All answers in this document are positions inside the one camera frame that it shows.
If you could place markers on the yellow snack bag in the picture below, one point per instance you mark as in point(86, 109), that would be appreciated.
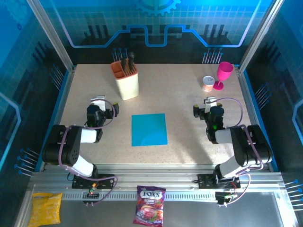
point(46, 209)

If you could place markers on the right aluminium frame post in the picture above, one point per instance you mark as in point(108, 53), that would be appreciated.
point(259, 35)

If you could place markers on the pink plastic goblet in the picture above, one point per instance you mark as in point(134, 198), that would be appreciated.
point(225, 71)

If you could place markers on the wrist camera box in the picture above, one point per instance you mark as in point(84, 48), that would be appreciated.
point(210, 101)
point(98, 101)

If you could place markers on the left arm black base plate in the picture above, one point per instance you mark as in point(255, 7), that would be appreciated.
point(78, 183)

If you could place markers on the left table side rail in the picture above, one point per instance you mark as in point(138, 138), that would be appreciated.
point(62, 94)

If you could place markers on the left small circuit board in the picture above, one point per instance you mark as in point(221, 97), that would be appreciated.
point(91, 194)

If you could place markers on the aluminium front frame rail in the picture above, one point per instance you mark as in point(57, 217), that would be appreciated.
point(154, 177)

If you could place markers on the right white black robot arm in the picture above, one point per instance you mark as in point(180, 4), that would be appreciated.
point(246, 144)

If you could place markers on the orange drink can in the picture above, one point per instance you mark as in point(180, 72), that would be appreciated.
point(207, 85)

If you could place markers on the aluminium frame post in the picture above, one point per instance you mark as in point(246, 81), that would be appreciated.
point(52, 35)
point(259, 35)

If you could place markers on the left aluminium frame post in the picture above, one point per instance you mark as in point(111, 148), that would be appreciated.
point(52, 35)

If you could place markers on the blue cloth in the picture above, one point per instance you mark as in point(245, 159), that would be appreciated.
point(149, 130)

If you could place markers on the purple candy bag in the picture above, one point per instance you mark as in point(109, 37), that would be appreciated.
point(149, 205)

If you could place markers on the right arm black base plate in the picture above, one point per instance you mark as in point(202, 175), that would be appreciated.
point(204, 180)

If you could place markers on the cream knife block orange top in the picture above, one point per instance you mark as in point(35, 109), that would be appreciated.
point(127, 87)

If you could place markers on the right small circuit board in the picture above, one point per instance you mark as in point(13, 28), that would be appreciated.
point(222, 197)

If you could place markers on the right table side rail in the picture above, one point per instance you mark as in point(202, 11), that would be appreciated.
point(249, 99)

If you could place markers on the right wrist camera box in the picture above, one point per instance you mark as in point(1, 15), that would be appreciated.
point(210, 101)

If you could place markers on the table side rail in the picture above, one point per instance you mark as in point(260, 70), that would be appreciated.
point(62, 94)
point(249, 99)

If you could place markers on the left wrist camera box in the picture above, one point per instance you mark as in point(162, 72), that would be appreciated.
point(98, 101)

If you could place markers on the small circuit board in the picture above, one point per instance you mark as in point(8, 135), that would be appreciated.
point(91, 194)
point(222, 197)

